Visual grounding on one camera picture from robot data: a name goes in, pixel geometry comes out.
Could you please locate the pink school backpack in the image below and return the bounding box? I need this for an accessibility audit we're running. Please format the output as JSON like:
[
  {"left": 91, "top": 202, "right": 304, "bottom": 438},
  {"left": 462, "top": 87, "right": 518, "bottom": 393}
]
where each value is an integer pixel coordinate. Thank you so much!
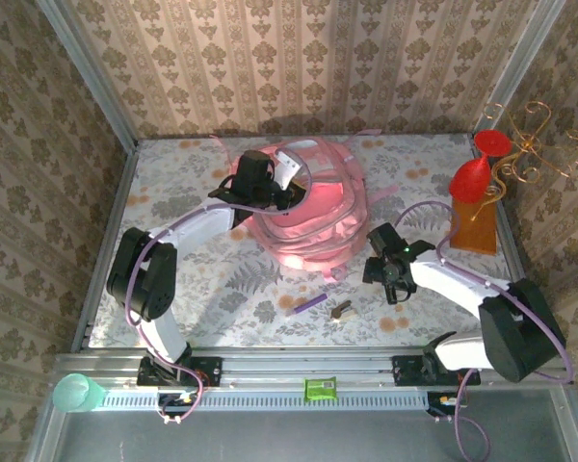
[{"left": 209, "top": 128, "right": 401, "bottom": 284}]

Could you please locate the purple pen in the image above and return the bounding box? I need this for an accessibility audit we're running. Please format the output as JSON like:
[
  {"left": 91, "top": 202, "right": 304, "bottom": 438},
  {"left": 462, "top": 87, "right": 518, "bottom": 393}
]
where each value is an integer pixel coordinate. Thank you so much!
[{"left": 284, "top": 292, "right": 329, "bottom": 318}]

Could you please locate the orange block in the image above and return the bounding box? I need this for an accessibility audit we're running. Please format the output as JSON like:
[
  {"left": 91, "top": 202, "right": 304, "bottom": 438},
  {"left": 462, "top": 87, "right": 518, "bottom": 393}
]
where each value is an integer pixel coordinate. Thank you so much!
[{"left": 450, "top": 192, "right": 498, "bottom": 255}]

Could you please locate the red mesh wine glass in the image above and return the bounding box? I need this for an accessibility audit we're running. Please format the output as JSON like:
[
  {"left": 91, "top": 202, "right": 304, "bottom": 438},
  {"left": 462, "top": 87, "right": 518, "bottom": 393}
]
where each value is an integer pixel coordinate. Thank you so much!
[{"left": 448, "top": 128, "right": 513, "bottom": 204}]

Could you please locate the green wipes packet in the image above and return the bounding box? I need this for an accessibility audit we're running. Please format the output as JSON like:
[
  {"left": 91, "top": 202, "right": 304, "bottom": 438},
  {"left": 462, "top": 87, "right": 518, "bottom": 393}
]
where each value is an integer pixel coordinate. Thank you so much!
[{"left": 302, "top": 375, "right": 338, "bottom": 401}]

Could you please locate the green plastic cup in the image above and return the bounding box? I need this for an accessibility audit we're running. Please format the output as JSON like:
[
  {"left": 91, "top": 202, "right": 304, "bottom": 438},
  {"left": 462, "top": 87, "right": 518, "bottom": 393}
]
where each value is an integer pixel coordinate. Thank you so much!
[{"left": 51, "top": 372, "right": 108, "bottom": 414}]

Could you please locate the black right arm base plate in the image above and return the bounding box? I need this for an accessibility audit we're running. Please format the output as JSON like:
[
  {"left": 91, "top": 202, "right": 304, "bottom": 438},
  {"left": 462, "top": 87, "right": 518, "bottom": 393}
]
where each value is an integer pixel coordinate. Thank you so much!
[{"left": 392, "top": 354, "right": 482, "bottom": 386}]

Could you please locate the aluminium frame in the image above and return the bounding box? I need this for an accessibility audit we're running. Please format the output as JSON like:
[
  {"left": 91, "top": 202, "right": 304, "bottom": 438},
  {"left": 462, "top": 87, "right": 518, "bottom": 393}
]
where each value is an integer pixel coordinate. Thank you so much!
[{"left": 26, "top": 0, "right": 578, "bottom": 462}]

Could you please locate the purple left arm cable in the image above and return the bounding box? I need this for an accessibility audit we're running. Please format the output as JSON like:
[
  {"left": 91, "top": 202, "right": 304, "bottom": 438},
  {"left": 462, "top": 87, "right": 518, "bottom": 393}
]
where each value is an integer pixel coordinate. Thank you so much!
[{"left": 124, "top": 148, "right": 314, "bottom": 427}]

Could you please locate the gold wire ornament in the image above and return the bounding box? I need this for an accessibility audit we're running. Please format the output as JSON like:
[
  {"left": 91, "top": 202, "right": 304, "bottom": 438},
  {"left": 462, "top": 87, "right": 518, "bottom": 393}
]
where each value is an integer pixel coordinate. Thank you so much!
[{"left": 471, "top": 100, "right": 578, "bottom": 222}]

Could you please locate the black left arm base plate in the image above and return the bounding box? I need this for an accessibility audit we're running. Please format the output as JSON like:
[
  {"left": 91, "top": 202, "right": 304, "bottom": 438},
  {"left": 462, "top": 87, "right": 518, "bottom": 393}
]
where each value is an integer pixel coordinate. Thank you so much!
[{"left": 137, "top": 355, "right": 223, "bottom": 387}]

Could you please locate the grey slotted cable duct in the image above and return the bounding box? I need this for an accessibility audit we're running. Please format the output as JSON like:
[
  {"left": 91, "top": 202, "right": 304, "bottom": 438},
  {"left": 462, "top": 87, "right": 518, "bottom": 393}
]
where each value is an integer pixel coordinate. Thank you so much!
[{"left": 98, "top": 387, "right": 430, "bottom": 411}]

